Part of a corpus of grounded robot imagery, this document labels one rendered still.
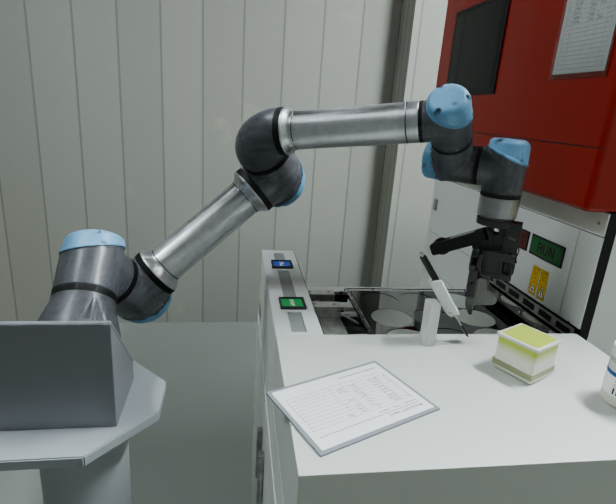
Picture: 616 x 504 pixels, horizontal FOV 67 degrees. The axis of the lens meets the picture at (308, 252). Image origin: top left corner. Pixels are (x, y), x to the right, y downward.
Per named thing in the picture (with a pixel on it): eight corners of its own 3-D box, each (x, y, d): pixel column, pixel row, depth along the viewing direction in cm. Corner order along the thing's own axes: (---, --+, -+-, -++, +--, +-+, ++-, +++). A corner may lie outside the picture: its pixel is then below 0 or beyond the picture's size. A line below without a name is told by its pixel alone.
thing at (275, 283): (290, 293, 145) (293, 250, 141) (319, 399, 93) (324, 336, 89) (260, 292, 143) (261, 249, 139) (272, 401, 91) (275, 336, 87)
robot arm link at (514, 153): (488, 136, 94) (534, 140, 90) (478, 190, 97) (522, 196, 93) (483, 137, 87) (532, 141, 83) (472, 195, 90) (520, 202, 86)
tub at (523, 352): (513, 355, 86) (521, 321, 84) (553, 375, 80) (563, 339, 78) (489, 365, 81) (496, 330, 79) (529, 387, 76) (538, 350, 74)
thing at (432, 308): (445, 337, 91) (456, 273, 87) (454, 347, 87) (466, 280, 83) (416, 337, 90) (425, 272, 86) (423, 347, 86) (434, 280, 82)
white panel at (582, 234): (428, 268, 178) (444, 162, 166) (572, 394, 101) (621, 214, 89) (420, 268, 177) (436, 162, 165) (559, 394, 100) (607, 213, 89)
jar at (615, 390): (627, 388, 77) (643, 337, 74) (663, 415, 71) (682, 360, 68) (588, 389, 76) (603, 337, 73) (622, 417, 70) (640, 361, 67)
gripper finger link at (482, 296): (491, 324, 95) (500, 282, 92) (461, 317, 97) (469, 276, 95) (493, 319, 98) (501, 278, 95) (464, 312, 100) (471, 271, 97)
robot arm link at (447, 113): (224, 95, 97) (474, 69, 80) (245, 130, 106) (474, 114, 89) (209, 139, 92) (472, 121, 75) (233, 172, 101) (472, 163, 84)
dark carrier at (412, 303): (466, 293, 134) (466, 291, 134) (538, 354, 102) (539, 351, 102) (350, 292, 129) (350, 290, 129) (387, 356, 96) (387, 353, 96)
